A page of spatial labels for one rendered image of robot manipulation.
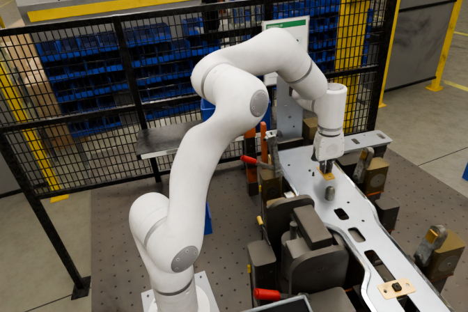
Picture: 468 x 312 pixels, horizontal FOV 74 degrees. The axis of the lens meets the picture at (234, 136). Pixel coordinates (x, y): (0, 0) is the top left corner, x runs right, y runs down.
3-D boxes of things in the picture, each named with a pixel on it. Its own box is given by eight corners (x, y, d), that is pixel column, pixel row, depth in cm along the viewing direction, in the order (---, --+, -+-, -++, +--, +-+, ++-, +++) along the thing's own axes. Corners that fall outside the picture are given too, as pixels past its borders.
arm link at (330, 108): (310, 122, 107) (333, 131, 101) (312, 86, 100) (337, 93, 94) (325, 113, 111) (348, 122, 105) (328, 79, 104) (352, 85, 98)
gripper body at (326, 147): (320, 136, 103) (318, 164, 109) (349, 130, 104) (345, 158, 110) (310, 125, 109) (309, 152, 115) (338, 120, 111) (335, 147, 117)
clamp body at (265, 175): (283, 245, 127) (283, 177, 109) (259, 251, 125) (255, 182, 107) (277, 233, 132) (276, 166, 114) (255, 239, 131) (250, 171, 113)
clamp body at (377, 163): (381, 232, 128) (398, 164, 110) (355, 239, 127) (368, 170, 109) (372, 221, 134) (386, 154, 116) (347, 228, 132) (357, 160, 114)
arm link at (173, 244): (166, 237, 87) (196, 279, 76) (126, 239, 79) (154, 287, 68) (241, 70, 79) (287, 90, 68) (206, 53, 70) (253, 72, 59)
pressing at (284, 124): (301, 137, 139) (305, 62, 121) (277, 142, 137) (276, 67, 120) (301, 136, 139) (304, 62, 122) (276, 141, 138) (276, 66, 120)
